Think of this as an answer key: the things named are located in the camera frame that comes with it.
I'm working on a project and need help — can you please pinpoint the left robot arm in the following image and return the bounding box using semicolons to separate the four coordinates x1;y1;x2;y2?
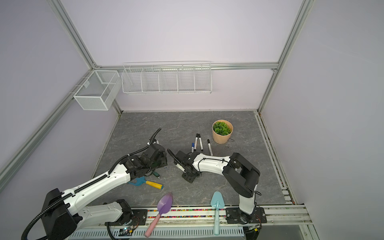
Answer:
21;142;167;240

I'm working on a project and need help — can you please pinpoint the green handled ratchet screwdriver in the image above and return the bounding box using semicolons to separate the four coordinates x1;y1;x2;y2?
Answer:
153;172;161;179

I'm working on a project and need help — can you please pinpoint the purple garden trowel pink handle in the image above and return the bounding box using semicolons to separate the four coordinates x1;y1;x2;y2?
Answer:
144;193;173;238

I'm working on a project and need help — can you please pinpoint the blue garden fork yellow handle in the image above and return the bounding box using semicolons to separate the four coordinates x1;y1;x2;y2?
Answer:
129;177;164;190

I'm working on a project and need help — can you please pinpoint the potted green plant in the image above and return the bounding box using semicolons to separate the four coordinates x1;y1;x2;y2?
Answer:
212;120;234;144

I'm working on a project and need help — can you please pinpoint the white mesh box basket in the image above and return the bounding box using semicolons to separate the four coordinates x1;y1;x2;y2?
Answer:
74;70;122;111

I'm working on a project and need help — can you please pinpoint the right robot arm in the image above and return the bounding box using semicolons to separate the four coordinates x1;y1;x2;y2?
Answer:
167;149;262;224

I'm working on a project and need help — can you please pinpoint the light blue garden trowel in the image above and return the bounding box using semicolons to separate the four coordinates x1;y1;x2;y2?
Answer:
211;192;225;236

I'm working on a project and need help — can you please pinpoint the white wire basket rack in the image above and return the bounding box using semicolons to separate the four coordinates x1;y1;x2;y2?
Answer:
122;61;213;94

